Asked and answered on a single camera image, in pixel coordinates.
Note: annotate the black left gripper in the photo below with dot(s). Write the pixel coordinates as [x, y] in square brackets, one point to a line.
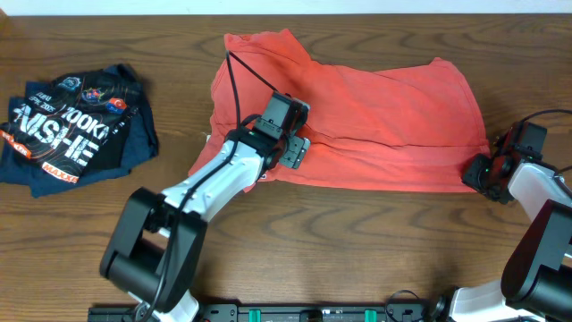
[295, 159]

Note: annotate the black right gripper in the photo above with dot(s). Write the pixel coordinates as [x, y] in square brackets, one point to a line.
[469, 178]

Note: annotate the orange red t-shirt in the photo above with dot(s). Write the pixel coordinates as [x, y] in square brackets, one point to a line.
[407, 129]

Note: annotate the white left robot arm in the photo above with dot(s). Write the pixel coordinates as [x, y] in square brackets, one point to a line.
[154, 249]

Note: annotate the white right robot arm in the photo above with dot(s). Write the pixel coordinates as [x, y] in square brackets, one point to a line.
[535, 284]

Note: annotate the dark blue folded shirt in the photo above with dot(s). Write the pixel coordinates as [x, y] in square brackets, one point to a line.
[137, 141]

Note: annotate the black printed folded shirt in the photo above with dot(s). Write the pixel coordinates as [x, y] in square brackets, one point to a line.
[61, 128]

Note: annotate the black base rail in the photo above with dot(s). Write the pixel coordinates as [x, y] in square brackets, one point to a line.
[401, 306]

